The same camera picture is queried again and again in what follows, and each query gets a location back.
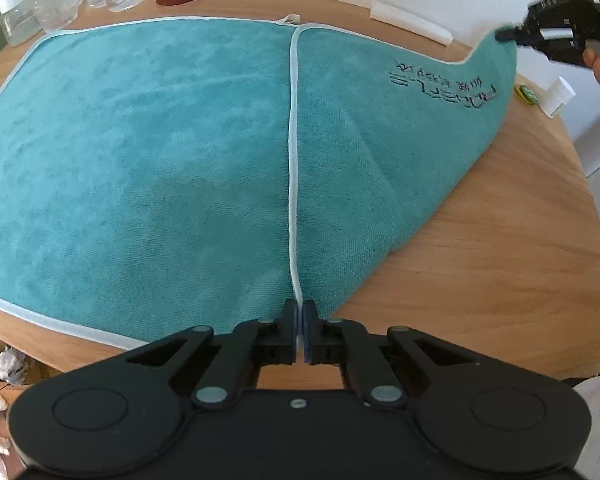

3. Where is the teal microfiber towel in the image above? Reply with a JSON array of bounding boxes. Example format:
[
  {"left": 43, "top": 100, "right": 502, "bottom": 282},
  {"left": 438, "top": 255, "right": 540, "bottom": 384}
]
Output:
[{"left": 0, "top": 18, "right": 517, "bottom": 349}]

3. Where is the green yellow small object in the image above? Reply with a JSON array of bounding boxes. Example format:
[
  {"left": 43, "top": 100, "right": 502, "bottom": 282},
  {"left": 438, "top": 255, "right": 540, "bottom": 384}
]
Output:
[{"left": 514, "top": 84, "right": 539, "bottom": 106}]

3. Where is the small white plastic bottle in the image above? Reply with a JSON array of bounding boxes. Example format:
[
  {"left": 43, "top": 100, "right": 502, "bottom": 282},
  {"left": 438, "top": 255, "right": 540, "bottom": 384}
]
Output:
[{"left": 539, "top": 77, "right": 576, "bottom": 118}]

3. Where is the white foam block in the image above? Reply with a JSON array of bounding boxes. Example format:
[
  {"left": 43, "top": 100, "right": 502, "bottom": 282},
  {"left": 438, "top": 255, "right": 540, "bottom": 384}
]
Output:
[{"left": 370, "top": 1, "right": 454, "bottom": 47}]

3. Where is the clear jar white lid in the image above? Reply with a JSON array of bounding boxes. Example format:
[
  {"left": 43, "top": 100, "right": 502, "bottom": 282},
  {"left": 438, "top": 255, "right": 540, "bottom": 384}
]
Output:
[{"left": 0, "top": 0, "right": 42, "bottom": 47}]

